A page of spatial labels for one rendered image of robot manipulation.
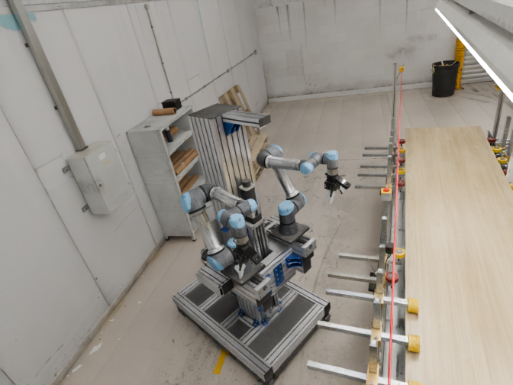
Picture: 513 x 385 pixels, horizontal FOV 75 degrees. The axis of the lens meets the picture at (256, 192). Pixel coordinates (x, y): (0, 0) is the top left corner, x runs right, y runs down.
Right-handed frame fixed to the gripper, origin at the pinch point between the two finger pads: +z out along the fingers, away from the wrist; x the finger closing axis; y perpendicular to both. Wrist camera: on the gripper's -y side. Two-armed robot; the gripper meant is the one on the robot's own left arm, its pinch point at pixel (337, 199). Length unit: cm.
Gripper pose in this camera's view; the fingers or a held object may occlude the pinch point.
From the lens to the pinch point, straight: 236.0
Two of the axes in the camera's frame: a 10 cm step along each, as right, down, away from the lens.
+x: -6.9, 4.5, -5.6
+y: -7.0, -2.4, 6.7
